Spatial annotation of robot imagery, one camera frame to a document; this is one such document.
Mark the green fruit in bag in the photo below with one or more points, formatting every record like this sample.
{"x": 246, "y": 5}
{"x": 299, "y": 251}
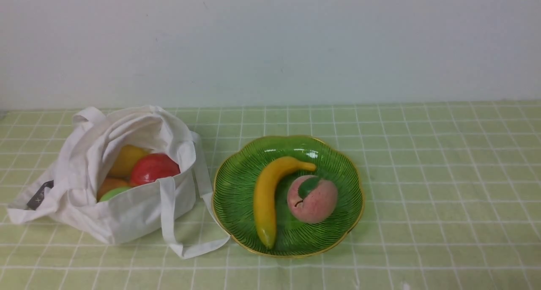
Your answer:
{"x": 114, "y": 192}

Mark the green checkered tablecloth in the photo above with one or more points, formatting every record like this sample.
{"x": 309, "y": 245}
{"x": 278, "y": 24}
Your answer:
{"x": 452, "y": 202}

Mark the yellow plastic banana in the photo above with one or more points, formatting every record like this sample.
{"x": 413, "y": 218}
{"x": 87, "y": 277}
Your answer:
{"x": 264, "y": 203}

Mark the orange fruit in bag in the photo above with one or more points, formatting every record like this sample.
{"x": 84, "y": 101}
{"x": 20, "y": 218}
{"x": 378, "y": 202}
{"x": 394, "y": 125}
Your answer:
{"x": 110, "y": 184}

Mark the pink peach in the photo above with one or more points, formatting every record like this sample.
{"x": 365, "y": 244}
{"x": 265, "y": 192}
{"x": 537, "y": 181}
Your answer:
{"x": 312, "y": 199}

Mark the yellow-green mango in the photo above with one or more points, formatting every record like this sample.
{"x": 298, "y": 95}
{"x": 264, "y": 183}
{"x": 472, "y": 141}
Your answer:
{"x": 127, "y": 158}

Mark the green glass fruit plate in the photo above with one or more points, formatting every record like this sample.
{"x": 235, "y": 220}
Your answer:
{"x": 234, "y": 183}

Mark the red apple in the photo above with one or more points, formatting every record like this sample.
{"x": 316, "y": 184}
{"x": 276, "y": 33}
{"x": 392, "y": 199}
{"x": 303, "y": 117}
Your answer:
{"x": 151, "y": 168}

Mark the white cloth tote bag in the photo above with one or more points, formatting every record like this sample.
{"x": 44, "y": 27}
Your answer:
{"x": 66, "y": 191}

